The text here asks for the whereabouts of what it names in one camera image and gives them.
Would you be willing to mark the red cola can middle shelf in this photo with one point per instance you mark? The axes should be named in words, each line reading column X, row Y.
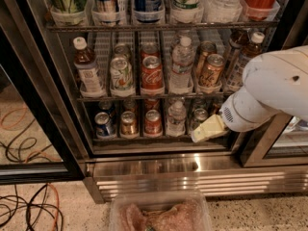
column 151, row 73

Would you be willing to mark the tea bottle right rear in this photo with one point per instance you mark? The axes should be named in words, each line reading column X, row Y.
column 238, row 39

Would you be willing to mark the gold can bottom shelf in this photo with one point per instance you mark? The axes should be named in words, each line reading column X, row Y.
column 129, row 125

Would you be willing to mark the water bottle bottom shelf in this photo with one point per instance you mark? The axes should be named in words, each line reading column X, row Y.
column 176, row 117

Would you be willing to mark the water bottle middle shelf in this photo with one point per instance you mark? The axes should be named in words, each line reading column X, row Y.
column 182, row 59

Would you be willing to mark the glass fridge door left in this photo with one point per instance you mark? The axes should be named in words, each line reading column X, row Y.
column 36, row 144

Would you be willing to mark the stainless steel fridge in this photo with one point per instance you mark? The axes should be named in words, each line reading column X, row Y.
column 271, row 159

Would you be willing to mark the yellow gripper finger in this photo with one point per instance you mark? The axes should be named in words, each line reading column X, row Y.
column 211, row 128

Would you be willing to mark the orange can shelf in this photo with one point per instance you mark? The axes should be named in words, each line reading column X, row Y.
column 204, row 49
column 211, row 70

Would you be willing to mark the water bottle top shelf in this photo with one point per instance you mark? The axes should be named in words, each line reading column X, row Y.
column 222, row 11

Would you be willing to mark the water bottle shelf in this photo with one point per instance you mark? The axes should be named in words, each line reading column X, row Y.
column 182, row 59
column 176, row 117
column 222, row 11

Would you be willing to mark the tea bottle left middle shelf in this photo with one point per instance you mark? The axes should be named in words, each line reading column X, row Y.
column 86, row 64

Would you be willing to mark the blue can bottom shelf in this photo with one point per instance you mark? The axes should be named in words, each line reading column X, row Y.
column 103, row 125

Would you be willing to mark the white green soda can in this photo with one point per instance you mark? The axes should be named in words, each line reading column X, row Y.
column 121, row 73

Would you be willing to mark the tea bottle right front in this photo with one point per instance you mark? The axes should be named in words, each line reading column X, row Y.
column 254, row 48

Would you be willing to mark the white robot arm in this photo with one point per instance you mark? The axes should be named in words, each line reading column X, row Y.
column 274, row 82

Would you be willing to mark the clear plastic bin with cloth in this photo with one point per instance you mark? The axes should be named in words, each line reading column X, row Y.
column 160, row 211

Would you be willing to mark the red can bottom shelf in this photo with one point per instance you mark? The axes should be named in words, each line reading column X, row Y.
column 153, row 123

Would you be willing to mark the tea bottle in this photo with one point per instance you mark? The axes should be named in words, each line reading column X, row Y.
column 238, row 39
column 254, row 48

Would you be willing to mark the silver green can bottom shelf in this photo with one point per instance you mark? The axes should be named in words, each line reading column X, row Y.
column 198, row 116

